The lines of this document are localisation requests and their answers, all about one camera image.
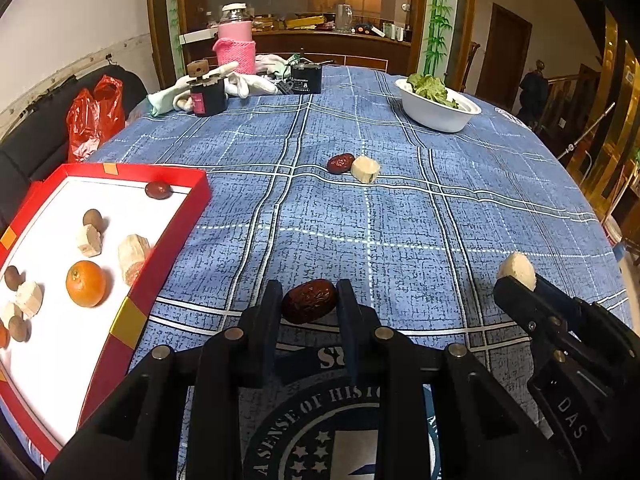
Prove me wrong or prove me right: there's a brown wooden door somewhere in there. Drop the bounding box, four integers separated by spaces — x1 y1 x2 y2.
475 2 533 111

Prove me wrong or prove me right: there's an orange-red plastic bag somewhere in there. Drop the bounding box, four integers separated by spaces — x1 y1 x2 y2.
66 75 126 163

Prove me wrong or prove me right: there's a wooden glass-front cabinet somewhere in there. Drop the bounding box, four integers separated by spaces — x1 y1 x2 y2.
146 0 478 91

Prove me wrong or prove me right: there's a white bowl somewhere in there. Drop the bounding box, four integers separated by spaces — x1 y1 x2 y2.
395 77 482 133

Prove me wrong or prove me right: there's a blue checked tablecloth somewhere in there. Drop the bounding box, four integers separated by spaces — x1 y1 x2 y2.
85 64 630 480

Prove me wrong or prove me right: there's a white cotton glove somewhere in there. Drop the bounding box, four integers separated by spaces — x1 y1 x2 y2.
225 72 278 99
172 61 241 111

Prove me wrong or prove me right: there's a small black box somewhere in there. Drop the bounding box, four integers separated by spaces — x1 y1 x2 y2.
291 61 323 95

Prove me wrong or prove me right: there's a pink bottle with knitted sleeve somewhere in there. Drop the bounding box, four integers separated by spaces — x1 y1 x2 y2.
212 3 257 75

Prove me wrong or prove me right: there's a metal rod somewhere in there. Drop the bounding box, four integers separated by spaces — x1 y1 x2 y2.
557 102 617 161

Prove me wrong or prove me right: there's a red cardboard box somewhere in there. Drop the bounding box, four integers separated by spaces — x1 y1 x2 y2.
0 162 212 462

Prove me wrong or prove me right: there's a black jar with wooden stopper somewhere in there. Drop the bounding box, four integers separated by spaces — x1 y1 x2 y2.
187 59 228 118

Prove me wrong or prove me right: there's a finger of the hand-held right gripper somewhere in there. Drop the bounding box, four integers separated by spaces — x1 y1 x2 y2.
494 277 571 368
535 275 640 356

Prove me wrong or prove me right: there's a black leather sofa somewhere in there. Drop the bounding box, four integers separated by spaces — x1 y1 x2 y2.
0 65 148 221

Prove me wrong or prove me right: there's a mint green cloth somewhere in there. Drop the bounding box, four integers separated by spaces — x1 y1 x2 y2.
146 82 193 117

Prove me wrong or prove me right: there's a dark standing object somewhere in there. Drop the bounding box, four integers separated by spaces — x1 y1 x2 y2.
519 59 550 126

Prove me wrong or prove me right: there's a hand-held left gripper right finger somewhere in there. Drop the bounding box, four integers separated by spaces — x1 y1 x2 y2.
336 279 566 480

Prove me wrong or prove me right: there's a white flat box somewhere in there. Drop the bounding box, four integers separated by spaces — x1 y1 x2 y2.
179 30 221 45

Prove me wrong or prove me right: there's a pale cloth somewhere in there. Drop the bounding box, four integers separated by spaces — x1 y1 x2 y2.
255 53 296 78

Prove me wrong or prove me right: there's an orange mandarin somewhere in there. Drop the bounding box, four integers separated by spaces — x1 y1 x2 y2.
65 260 107 308

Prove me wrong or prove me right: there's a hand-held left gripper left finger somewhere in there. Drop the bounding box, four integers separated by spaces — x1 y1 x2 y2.
44 280 285 480

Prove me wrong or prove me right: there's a wooden chair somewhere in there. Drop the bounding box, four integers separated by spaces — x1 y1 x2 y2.
459 42 481 93

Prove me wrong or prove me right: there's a green leafy vegetable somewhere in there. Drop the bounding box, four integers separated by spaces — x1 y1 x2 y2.
406 73 460 109

